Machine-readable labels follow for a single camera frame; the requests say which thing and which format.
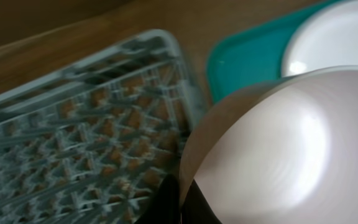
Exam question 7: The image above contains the teal plastic tray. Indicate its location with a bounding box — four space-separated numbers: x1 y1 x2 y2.
206 0 338 103

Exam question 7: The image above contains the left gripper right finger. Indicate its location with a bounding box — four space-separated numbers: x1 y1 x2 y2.
181 181 221 224

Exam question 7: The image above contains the large white plate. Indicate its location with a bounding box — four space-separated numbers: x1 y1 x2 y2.
281 1 358 77

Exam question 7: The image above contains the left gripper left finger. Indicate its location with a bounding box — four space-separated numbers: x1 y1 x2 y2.
135 174 180 224

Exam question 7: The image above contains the grey plastic dish rack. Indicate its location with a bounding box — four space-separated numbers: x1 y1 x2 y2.
0 29 204 223

